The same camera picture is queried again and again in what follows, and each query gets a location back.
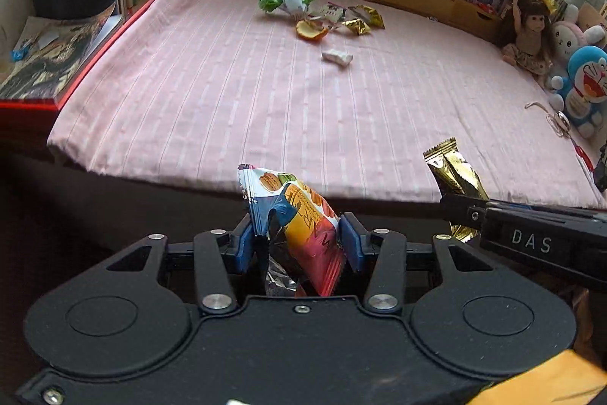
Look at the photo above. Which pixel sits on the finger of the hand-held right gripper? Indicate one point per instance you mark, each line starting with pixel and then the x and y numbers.
pixel 462 208

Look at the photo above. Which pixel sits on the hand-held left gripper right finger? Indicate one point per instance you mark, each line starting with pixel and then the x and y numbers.
pixel 353 243

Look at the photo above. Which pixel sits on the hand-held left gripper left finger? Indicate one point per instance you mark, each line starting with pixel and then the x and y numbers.
pixel 244 248

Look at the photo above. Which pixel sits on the gold brown snack wrapper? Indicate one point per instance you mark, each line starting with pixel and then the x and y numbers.
pixel 455 177

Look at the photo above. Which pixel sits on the orange blue snack packet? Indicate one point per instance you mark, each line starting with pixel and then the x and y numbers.
pixel 303 215

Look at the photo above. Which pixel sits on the yellow cloth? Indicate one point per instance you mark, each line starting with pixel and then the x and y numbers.
pixel 545 381

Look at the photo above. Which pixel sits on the pink striped bedsheet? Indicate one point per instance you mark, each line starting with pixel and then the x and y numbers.
pixel 237 101

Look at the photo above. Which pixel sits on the blue cat plush toy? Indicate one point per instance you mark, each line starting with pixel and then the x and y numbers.
pixel 588 82

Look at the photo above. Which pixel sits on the brown-haired doll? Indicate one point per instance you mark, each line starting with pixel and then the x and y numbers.
pixel 529 39

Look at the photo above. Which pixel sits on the small white candy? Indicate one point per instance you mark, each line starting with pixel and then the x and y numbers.
pixel 337 57

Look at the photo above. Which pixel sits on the white rabbit plush toy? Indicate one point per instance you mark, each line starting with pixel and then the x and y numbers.
pixel 571 37

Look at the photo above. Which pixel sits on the crumpled gold foil wrapper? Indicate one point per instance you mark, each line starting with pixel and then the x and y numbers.
pixel 370 16
pixel 355 27

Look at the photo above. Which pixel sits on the orange peel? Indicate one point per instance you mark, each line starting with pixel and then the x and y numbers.
pixel 310 31

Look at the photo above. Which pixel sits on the white pink printed wrapper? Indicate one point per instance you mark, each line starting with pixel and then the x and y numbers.
pixel 332 11

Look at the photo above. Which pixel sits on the green white candy wrapper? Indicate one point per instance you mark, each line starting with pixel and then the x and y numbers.
pixel 284 1

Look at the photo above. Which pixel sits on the open magazine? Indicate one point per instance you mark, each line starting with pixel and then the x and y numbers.
pixel 52 58

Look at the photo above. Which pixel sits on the small blue wrapper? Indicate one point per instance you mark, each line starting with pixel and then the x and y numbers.
pixel 20 54

